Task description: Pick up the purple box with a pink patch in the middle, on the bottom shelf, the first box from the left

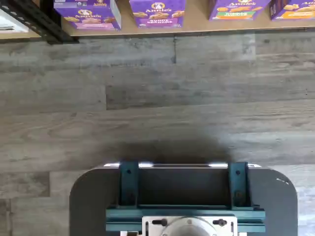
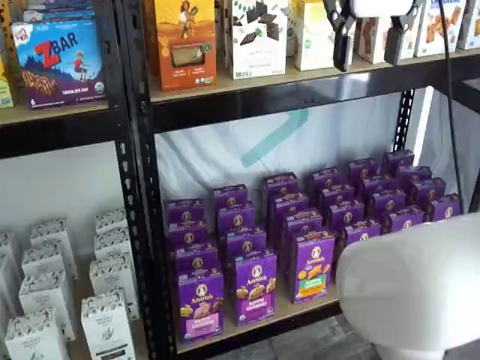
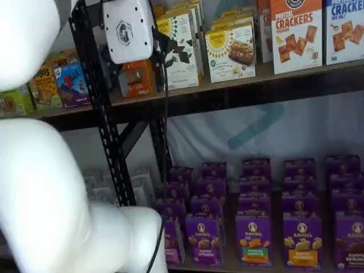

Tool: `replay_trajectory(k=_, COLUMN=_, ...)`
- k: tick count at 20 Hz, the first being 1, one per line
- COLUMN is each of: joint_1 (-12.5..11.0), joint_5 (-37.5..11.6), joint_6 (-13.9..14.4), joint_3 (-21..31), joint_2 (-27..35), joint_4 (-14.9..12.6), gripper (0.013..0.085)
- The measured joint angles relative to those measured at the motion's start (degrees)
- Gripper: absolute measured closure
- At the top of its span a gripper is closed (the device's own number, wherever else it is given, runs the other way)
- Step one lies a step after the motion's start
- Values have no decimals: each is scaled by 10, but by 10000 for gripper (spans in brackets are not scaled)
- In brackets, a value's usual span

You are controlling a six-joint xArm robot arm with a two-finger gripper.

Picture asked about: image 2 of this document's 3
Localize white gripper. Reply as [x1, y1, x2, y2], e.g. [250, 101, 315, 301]
[322, 0, 427, 73]

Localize purple Annie's box pink patch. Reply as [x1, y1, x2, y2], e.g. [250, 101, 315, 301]
[178, 270, 225, 344]
[174, 243, 221, 278]
[166, 198, 206, 226]
[166, 220, 209, 251]

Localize pretzel crackers cheddar box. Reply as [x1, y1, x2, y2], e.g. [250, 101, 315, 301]
[354, 15, 417, 65]

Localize yellow Simple Mills bar box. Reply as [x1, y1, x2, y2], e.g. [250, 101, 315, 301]
[287, 0, 338, 72]

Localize pretzel crackers sea salt box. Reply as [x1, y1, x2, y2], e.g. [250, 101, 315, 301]
[413, 0, 468, 59]

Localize white cracker box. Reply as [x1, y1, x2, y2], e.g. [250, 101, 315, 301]
[457, 0, 480, 51]

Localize white Simple Mills chocolate box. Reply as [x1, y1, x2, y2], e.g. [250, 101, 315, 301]
[226, 0, 289, 81]

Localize purple Annie's snack box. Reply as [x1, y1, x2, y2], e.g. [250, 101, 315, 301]
[425, 193, 461, 223]
[410, 177, 447, 206]
[396, 166, 433, 185]
[382, 149, 416, 172]

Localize purple Annie's box brown bunnies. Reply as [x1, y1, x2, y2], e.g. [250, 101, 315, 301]
[369, 189, 408, 218]
[385, 205, 425, 233]
[359, 174, 397, 196]
[346, 157, 380, 181]

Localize purple Annie's box yellow patch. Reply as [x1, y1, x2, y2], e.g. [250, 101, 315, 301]
[328, 200, 365, 232]
[320, 184, 356, 207]
[341, 220, 383, 251]
[310, 167, 344, 192]

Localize purple Annie's box green patch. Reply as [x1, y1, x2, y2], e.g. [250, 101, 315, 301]
[291, 231, 336, 305]
[270, 193, 311, 222]
[262, 172, 301, 200]
[281, 208, 324, 245]

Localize orange Revival snack box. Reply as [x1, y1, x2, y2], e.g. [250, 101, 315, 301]
[153, 0, 218, 92]

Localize purple Annie's box violet patch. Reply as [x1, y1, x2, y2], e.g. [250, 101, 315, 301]
[212, 184, 248, 211]
[234, 248, 278, 327]
[217, 202, 257, 236]
[224, 226, 268, 263]

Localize blue Zbar snack box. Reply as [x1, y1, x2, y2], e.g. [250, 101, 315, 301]
[10, 20, 107, 110]
[22, 0, 97, 27]

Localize white patterned tea box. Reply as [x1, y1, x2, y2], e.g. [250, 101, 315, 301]
[94, 208, 131, 236]
[18, 270, 75, 341]
[21, 244, 73, 281]
[81, 290, 137, 360]
[29, 217, 79, 281]
[5, 309, 71, 360]
[89, 256, 139, 312]
[0, 229, 19, 263]
[93, 227, 136, 263]

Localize orange Bobo's snack box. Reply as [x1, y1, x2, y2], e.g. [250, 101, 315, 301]
[0, 52, 15, 110]

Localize white backdrop sheet teal logo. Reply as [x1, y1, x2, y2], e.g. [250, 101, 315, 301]
[155, 85, 480, 233]

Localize black metal shelving rack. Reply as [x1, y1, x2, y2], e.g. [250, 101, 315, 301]
[0, 0, 131, 360]
[114, 0, 480, 360]

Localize black cable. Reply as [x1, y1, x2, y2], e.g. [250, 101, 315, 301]
[437, 0, 468, 218]

